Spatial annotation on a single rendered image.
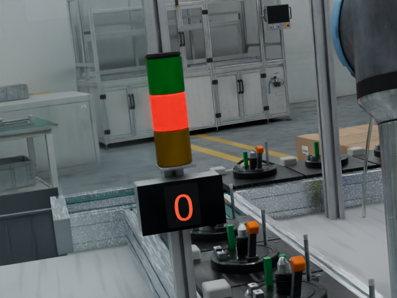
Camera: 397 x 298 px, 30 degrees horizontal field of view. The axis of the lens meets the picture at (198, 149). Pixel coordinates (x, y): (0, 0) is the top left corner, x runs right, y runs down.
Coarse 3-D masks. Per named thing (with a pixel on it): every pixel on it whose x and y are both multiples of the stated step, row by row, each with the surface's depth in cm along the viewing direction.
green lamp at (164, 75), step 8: (176, 56) 102; (152, 64) 100; (160, 64) 100; (168, 64) 100; (176, 64) 101; (152, 72) 101; (160, 72) 100; (168, 72) 100; (176, 72) 101; (152, 80) 101; (160, 80) 100; (168, 80) 100; (176, 80) 101; (152, 88) 101; (160, 88) 101; (168, 88) 101; (176, 88) 101; (184, 88) 103
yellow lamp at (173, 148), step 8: (184, 128) 103; (160, 136) 102; (168, 136) 102; (176, 136) 102; (184, 136) 102; (160, 144) 102; (168, 144) 102; (176, 144) 102; (184, 144) 102; (160, 152) 103; (168, 152) 102; (176, 152) 102; (184, 152) 102; (160, 160) 103; (168, 160) 102; (176, 160) 102; (184, 160) 103; (192, 160) 105
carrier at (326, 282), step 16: (304, 240) 129; (288, 272) 125; (320, 272) 140; (208, 288) 132; (224, 288) 132; (240, 288) 136; (256, 288) 126; (272, 288) 128; (288, 288) 124; (304, 288) 127; (320, 288) 126; (336, 288) 131
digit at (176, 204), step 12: (168, 192) 102; (180, 192) 103; (192, 192) 103; (168, 204) 102; (180, 204) 103; (192, 204) 103; (168, 216) 103; (180, 216) 103; (192, 216) 103; (168, 228) 103
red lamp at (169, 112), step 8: (152, 96) 102; (160, 96) 101; (168, 96) 101; (176, 96) 101; (184, 96) 102; (152, 104) 102; (160, 104) 101; (168, 104) 101; (176, 104) 101; (184, 104) 102; (152, 112) 102; (160, 112) 101; (168, 112) 101; (176, 112) 101; (184, 112) 102; (152, 120) 103; (160, 120) 102; (168, 120) 101; (176, 120) 101; (184, 120) 102; (160, 128) 102; (168, 128) 101; (176, 128) 102
